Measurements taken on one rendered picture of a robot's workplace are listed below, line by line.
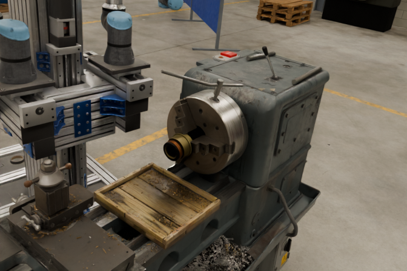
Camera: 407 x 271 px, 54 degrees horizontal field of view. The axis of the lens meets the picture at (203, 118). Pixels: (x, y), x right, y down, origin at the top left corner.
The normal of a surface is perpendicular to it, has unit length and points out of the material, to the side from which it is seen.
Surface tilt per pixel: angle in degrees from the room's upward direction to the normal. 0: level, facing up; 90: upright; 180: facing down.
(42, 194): 90
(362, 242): 0
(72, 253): 0
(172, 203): 0
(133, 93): 90
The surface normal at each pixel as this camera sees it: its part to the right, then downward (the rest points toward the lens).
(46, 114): 0.69, 0.37
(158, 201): 0.10, -0.90
